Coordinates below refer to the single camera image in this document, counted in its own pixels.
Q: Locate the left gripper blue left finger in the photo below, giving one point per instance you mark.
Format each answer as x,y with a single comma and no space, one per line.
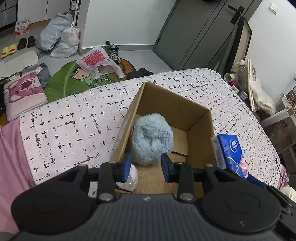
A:
126,162

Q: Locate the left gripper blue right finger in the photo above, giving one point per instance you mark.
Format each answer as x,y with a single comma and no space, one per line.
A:
166,165

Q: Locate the white soft item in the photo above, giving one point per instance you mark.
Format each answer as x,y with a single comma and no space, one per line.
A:
132,181

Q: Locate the fluffy light blue plush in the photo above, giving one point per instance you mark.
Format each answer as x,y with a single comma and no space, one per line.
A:
152,136

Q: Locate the blue tissue pack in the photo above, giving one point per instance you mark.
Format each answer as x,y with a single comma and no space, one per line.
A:
229,154

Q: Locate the white black patterned bedspread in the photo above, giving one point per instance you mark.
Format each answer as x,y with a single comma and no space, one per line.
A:
94,127

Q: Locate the green leaf cartoon rug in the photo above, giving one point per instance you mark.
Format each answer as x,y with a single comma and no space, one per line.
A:
72,79

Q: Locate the beige tote bag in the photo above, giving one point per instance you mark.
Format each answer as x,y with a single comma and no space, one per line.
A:
258,99

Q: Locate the paper cup on floor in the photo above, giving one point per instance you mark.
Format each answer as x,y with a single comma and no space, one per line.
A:
230,77

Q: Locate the white red plastic bag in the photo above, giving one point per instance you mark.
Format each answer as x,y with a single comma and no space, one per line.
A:
97,63

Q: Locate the white desk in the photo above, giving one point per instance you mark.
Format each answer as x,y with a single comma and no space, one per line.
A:
287,112

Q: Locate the pink cartoon cushion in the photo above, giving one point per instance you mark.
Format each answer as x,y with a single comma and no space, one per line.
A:
23,94

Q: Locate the dark grey door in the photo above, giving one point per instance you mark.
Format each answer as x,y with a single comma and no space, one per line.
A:
195,31

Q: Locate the white garbage bag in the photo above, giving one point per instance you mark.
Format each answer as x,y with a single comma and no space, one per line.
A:
68,43

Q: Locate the black framed brown board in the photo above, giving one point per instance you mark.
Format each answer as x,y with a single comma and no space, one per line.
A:
237,47

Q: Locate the grey garbage bag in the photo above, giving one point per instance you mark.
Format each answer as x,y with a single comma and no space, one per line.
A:
52,32

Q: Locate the white floor mat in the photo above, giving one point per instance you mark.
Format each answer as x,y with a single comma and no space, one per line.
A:
18,64

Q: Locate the black slippers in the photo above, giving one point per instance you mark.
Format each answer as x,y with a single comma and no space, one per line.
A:
24,42

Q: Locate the yellow slippers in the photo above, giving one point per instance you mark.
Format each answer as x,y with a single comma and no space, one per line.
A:
8,50

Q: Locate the bottled water pack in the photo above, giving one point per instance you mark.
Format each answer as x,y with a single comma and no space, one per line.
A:
22,27

